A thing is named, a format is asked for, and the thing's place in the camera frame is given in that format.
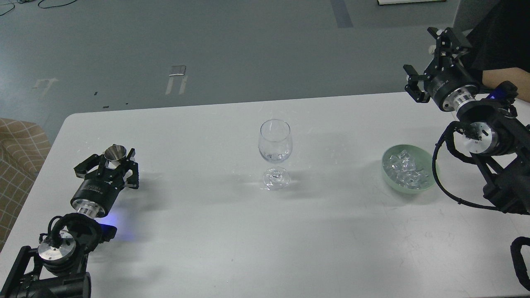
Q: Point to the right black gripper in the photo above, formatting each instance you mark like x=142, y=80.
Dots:
x=446, y=82

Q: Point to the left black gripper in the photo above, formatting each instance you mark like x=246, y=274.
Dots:
x=98, y=191

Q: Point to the steel double jigger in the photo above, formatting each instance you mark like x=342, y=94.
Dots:
x=115, y=156

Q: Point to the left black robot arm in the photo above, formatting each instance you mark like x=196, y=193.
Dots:
x=57, y=268

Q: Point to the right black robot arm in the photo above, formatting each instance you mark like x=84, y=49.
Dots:
x=486, y=134

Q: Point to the clear wine glass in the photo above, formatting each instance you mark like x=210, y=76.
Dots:
x=275, y=146

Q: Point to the person in black shirt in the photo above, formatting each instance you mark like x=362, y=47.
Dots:
x=500, y=47

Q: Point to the beige checkered sofa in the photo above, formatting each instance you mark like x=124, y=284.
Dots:
x=24, y=147

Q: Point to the green bowl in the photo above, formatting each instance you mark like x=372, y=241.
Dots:
x=407, y=169

